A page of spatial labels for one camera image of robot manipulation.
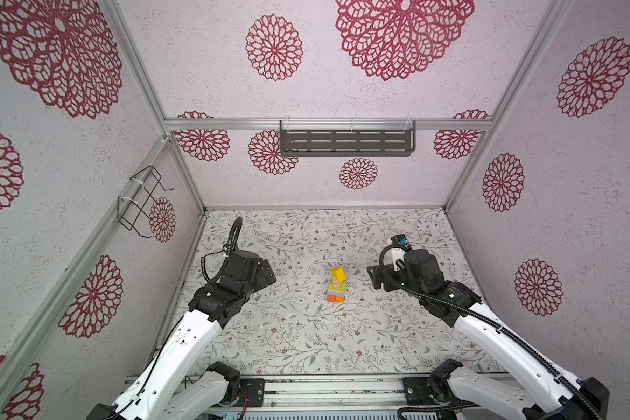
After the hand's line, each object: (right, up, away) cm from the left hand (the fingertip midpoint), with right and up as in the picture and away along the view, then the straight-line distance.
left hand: (257, 277), depth 77 cm
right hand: (+37, +4, -1) cm, 37 cm away
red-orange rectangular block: (+23, -10, +14) cm, 29 cm away
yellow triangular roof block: (+25, 0, +7) cm, 26 cm away
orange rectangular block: (+26, -10, +14) cm, 31 cm away
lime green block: (+27, -5, +11) cm, 30 cm away
